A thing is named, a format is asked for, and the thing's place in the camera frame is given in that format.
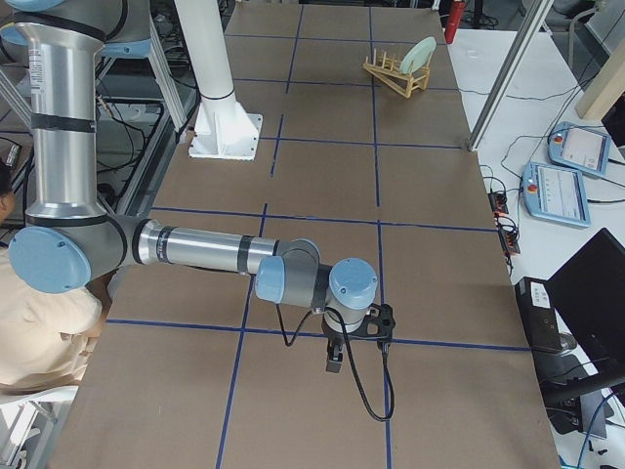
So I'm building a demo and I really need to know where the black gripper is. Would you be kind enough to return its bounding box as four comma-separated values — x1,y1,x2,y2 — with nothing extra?
322,304,395,373

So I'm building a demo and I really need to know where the light green ceramic plate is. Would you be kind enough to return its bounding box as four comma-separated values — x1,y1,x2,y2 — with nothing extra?
399,36,437,74

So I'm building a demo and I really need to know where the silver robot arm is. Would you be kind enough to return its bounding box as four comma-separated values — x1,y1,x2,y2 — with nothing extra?
1,1,395,372

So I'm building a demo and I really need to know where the black desktop computer box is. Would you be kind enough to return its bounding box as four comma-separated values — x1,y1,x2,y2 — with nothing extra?
515,277,563,354

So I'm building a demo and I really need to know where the orange black usb hub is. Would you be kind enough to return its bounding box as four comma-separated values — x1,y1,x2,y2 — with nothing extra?
487,191,521,256

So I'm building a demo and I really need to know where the black monitor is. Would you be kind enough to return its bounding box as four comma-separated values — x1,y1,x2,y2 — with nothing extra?
546,228,624,370

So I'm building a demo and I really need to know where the near blue teach pendant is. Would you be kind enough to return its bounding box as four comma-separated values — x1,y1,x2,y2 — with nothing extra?
521,162,591,228

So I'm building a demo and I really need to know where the blue teach pendant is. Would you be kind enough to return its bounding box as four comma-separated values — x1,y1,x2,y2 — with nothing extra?
521,162,591,228
548,121,611,177

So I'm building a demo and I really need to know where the wooden dish rack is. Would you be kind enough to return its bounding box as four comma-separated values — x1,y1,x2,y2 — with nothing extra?
362,50,433,99

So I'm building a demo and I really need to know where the person in beige clothes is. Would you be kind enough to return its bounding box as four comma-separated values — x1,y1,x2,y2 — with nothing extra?
0,160,106,396

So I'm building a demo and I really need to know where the far blue teach pendant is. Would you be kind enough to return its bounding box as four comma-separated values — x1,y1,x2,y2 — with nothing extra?
548,121,611,177

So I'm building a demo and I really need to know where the red cylinder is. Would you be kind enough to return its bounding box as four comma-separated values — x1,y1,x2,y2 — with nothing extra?
444,0,466,44

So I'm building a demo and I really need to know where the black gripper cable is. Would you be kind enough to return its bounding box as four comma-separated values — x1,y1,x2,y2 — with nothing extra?
275,302,396,421

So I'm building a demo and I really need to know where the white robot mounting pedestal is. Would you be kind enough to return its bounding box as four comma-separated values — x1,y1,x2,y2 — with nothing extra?
175,0,263,161

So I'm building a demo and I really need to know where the aluminium frame post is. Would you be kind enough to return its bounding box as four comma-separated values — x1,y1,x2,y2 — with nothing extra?
468,0,554,151

